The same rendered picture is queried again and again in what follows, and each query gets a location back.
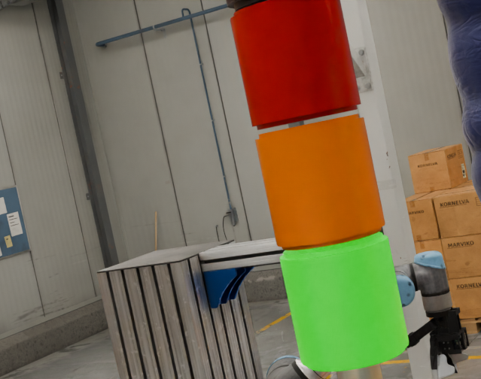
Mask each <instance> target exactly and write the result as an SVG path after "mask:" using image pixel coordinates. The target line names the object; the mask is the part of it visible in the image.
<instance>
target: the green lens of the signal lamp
mask: <svg viewBox="0 0 481 379"><path fill-rule="evenodd" d="M279 259H280V263H281V267H282V273H283V277H284V281H285V288H286V292H287V295H288V302H289V306H290V310H291V316H292V320H293V324H294V331H295V335H296V339H297V346H298V350H299V353H300V360H301V362H302V364H303V365H304V366H307V367H308V368H309V369H312V370H313V371H348V370H352V369H358V368H364V367H368V366H372V365H376V364H379V363H382V362H386V361H388V360H390V359H393V358H395V357H396V356H399V355H400V354H402V352H404V351H405V348H406V347H407V346H408V345H409V339H408V334H407V330H406V324H405V319H404V315H403V309H402V304H401V300H400V293H399V289H398V285H397V278H396V274H395V270H394V263H393V259H392V255H391V249H390V245H389V241H388V236H386V235H383V234H382V232H377V233H375V234H373V235H370V236H367V237H364V238H360V239H357V240H353V241H348V242H344V243H341V244H335V245H330V246H326V247H317V248H312V249H306V250H285V251H284V252H283V255H282V256H281V257H280V258H279Z"/></svg>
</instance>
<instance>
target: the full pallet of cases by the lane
mask: <svg viewBox="0 0 481 379"><path fill-rule="evenodd" d="M408 160H409V167H410V171H411V176H412V180H413V187H414V192H415V195H413V196H410V197H408V198H405V199H406V206H407V210H408V214H409V221H410V225H411V230H412V234H413V240H414V245H415V249H416V254H418V253H423V252H427V251H433V250H435V251H439V252H441V253H442V255H443V261H444V264H445V267H446V275H447V279H448V283H449V290H450V294H451V298H452V307H453V308H460V313H459V319H460V323H461V327H466V330H467V334H475V333H478V332H479V331H480V330H481V202H480V200H479V197H478V195H477V194H476V191H475V189H474V187H473V183H472V180H468V176H467V169H466V165H465V160H464V153H463V148H462V144H454V145H450V146H445V147H438V148H433V149H429V150H424V151H422V152H419V153H415V154H413V155H410V156H408Z"/></svg>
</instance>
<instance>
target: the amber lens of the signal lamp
mask: <svg viewBox="0 0 481 379"><path fill-rule="evenodd" d="M255 143H256V147H257V153H258V157H259V161H260V168H261V172H262V175H263V182H264V186H265V190H266V197H267V201H268V205H269V212H270V215H271V219H272V226H273V230H274V233H275V237H276V244H277V246H278V247H282V249H283V250H306V249H312V248H317V247H326V246H330V245H335V244H341V243H344V242H348V241H353V240H357V239H360V238H364V237H367V236H370V235H373V234H375V233H377V232H379V231H381V230H382V227H383V226H384V225H385V219H384V215H383V211H382V204H381V200H380V196H379V189H378V185H377V181H376V174H375V170H374V166H373V159H372V155H371V151H370V144H369V140H368V136H367V130H366V126H365V122H364V118H363V117H361V118H359V114H353V115H349V116H346V117H339V118H335V119H331V120H325V121H321V122H317V123H310V124H306V125H302V126H296V127H292V128H288V129H282V130H278V131H274V132H267V133H263V134H259V139H256V140H255Z"/></svg>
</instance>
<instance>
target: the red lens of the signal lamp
mask: <svg viewBox="0 0 481 379"><path fill-rule="evenodd" d="M233 16H234V17H231V18H230V23H231V27H232V31H233V37H234V41H235V45H236V52H237V56H238V60H239V67H240V71H241V75H242V81H243V85H244V89H245V95H246V99H247V103H248V110H249V114H250V118H251V124H252V127H253V126H256V127H257V130H261V129H268V128H271V127H275V126H282V125H286V124H290V123H296V122H300V121H304V120H311V119H315V118H319V117H326V116H329V115H333V114H339V113H343V112H347V111H353V110H357V109H358V107H357V105H360V104H361V100H360V96H359V92H358V85H357V81H356V76H355V70H354V66H353V61H352V55H351V51H350V46H349V40H348V35H347V31H346V25H345V20H344V16H343V12H342V5H341V2H340V0H267V1H264V2H260V3H257V4H254V5H250V6H248V7H245V8H242V9H240V10H238V11H237V12H235V13H234V15H233Z"/></svg>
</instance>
